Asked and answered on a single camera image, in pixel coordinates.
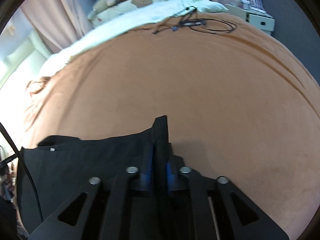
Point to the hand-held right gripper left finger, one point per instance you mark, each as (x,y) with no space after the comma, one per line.
(147,165)

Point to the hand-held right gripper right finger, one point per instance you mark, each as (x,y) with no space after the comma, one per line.
(171,172)

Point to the black jacket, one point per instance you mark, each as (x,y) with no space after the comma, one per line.
(75,160)

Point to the person's left hand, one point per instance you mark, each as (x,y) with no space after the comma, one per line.
(7,183)

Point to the brown bed blanket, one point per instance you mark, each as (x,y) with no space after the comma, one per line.
(200,85)

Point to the pale blue quilt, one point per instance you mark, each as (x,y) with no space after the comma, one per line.
(112,30)

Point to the cream padded headboard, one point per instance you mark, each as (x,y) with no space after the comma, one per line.
(20,60)

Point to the cream plush toy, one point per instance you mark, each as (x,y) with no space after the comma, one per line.
(103,3)

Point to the white nightstand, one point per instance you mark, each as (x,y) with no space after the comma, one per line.
(260,21)

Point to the pink curtain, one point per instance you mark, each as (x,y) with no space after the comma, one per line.
(57,10)

